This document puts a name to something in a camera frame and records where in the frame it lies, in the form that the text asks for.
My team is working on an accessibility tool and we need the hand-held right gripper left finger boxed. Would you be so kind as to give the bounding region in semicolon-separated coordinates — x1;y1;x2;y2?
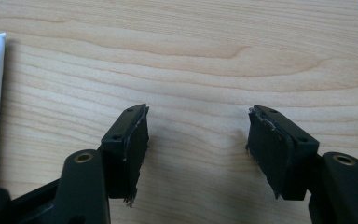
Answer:
100;103;150;209

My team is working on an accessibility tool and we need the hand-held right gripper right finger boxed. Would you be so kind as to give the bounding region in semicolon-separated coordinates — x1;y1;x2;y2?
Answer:
245;104;321;201

